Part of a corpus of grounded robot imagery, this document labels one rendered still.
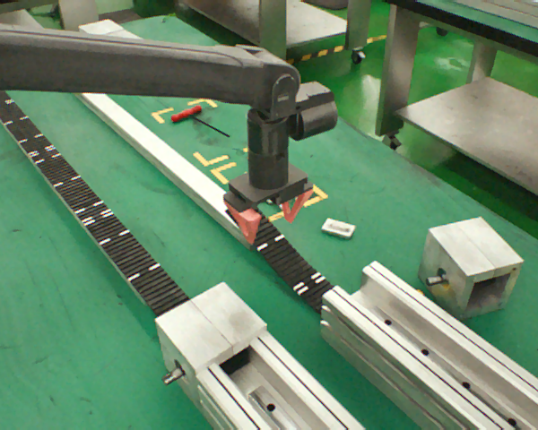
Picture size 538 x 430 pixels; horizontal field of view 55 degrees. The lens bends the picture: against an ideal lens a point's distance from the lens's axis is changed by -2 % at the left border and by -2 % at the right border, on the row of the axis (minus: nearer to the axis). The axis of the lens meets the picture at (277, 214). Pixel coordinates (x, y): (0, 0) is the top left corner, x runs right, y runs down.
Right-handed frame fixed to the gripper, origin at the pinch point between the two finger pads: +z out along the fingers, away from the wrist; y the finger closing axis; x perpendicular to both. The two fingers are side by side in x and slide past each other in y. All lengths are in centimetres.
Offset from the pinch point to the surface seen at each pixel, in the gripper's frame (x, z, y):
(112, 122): 53, 4, -2
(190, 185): 20.6, 2.7, -1.8
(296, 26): 204, 62, 184
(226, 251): 4.9, 5.7, -5.1
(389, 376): -29.5, 1.4, -5.2
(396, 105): 87, 59, 144
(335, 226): -2.4, 4.9, 12.5
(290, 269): -5.9, 4.2, -0.7
